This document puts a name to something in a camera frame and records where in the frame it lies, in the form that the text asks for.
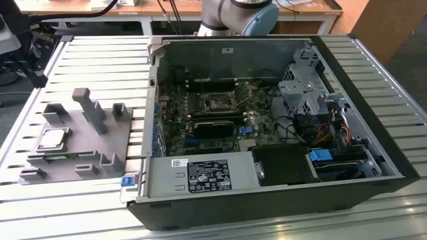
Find blue disk carrier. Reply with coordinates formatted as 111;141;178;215
309;148;334;164

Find grey parts rack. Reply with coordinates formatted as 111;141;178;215
18;87;135;186

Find brown wooden cabinet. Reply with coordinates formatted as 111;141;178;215
330;0;427;65

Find green motherboard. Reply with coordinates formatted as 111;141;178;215
155;79;295;158

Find black disk bay cover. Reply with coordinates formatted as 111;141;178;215
250;144;322;188

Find silver power supply with label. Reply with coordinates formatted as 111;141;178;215
146;151;262;200

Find CPU socket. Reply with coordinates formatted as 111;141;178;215
203;92;241;113

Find black open PC case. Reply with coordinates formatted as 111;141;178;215
126;34;422;232

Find silver square CPU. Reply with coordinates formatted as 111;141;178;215
38;128;70;150

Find white box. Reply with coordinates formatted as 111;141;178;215
89;0;119;12

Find yellow red wire bundle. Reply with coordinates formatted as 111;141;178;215
313;107;354;146

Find black RAM slot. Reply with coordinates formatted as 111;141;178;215
190;112;245;122
186;78;237;92

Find silver metal drive cage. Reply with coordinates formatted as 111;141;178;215
278;47;352;117

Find black wire loop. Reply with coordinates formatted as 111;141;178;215
271;115;303;146

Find green RAM stick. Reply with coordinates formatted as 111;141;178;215
43;152;82;161

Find wooden desk white frame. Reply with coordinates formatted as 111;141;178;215
19;0;345;36

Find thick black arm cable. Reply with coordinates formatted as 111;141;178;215
19;0;121;20

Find small silver heat sink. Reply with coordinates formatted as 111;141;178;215
238;139;259;152

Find thin wire locking lever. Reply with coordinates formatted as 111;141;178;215
237;88;261;107

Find black expansion card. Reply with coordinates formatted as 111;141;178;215
193;121;235;140

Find metal socket cover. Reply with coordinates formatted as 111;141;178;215
233;81;258;101

